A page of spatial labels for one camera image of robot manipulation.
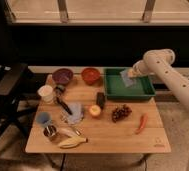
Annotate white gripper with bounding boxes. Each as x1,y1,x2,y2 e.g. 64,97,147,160
127,60,149,78

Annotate blue sponge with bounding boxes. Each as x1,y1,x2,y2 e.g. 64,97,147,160
120,69,136,87

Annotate green plastic tray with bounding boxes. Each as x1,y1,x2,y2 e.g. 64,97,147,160
104,68,155,100

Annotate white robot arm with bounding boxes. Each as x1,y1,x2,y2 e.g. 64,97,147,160
127,49,189,171

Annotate dark red grapes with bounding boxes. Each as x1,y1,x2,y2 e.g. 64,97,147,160
112,105,132,122

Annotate red bowl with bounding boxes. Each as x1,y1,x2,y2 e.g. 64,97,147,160
81,67,100,85

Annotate red chili pepper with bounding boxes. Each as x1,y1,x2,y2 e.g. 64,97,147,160
135,114,148,134

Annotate light blue cloth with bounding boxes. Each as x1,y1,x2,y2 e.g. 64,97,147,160
62,102,84,125

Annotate purple bowl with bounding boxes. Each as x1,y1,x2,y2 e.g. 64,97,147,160
52,68,73,85

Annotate wooden folding table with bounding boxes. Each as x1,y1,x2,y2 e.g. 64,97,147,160
25,74,171,154

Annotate white cup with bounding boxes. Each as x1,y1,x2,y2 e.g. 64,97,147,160
37,85,54,103

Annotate yellow banana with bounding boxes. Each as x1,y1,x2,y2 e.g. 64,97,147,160
58,137,88,149

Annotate blue cup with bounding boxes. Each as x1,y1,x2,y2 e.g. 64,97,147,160
36,112,51,128

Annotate metal can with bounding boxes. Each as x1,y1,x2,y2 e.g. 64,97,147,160
43,125,57,141

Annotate black chair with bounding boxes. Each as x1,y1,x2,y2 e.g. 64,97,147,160
0,63,36,137

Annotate black handled brush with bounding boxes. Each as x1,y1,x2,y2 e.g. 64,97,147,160
55,85,72,115

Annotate white handled knife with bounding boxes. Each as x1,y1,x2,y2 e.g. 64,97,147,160
59,128,81,137

